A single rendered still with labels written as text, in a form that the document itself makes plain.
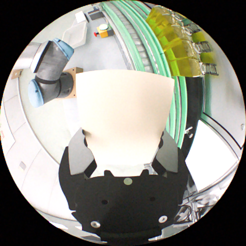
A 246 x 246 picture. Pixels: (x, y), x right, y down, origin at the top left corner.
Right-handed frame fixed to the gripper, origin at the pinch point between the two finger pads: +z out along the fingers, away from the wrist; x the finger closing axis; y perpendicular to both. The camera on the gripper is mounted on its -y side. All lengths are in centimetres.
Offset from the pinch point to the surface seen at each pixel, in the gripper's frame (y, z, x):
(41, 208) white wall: 253, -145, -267
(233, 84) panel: -17.7, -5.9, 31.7
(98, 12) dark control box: -66, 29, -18
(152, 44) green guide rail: -22.9, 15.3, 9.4
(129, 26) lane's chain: -39.1, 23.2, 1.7
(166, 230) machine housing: 75, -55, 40
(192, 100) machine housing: -4.3, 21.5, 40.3
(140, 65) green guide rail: -12.9, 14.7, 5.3
